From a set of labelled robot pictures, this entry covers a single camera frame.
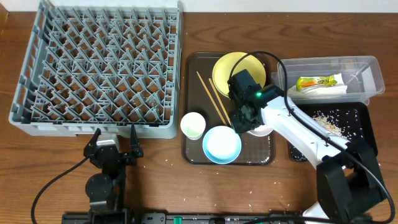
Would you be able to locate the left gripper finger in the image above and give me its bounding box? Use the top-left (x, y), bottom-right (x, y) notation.
top-left (129, 124), bottom-right (140, 150)
top-left (88, 128), bottom-right (101, 149)

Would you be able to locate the pink bowl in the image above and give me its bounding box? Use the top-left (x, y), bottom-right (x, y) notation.
top-left (248, 125), bottom-right (273, 137)

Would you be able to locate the blue bowl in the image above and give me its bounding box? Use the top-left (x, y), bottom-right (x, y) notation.
top-left (202, 126), bottom-right (242, 165)

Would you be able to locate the yellow plate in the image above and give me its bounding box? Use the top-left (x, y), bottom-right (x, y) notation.
top-left (212, 52), bottom-right (266, 97)

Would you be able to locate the white cup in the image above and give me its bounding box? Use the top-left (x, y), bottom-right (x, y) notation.
top-left (180, 112), bottom-right (206, 141)

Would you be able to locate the green snack wrapper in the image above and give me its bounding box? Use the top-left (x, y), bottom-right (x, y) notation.
top-left (296, 75), bottom-right (338, 92)

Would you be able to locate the leftover rice pile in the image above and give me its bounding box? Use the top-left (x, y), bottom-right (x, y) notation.
top-left (312, 113), bottom-right (346, 139)

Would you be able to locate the white paper napkin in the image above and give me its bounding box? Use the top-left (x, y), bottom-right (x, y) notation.
top-left (287, 73), bottom-right (347, 97)

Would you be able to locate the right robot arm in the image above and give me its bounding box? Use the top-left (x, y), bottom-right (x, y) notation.
top-left (228, 70), bottom-right (387, 223)

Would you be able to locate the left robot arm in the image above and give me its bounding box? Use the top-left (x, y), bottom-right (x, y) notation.
top-left (83, 126), bottom-right (144, 224)

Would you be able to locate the black waste tray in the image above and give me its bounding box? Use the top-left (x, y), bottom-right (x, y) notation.
top-left (298, 102), bottom-right (378, 156)

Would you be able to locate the right wooden chopstick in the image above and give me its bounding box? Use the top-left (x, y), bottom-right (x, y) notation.
top-left (208, 78), bottom-right (231, 126)

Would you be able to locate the wooden chopstick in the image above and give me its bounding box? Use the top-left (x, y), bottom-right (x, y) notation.
top-left (208, 78), bottom-right (231, 126)
top-left (196, 71), bottom-right (227, 126)

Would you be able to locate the left wooden chopstick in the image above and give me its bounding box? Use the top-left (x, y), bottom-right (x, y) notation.
top-left (196, 71), bottom-right (227, 126)

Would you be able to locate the grey dish rack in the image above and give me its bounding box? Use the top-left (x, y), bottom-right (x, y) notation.
top-left (9, 1), bottom-right (183, 139)

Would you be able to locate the clear plastic bin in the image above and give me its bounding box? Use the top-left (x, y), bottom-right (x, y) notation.
top-left (282, 55), bottom-right (386, 105)

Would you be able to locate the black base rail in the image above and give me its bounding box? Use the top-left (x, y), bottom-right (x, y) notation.
top-left (61, 212), bottom-right (293, 224)

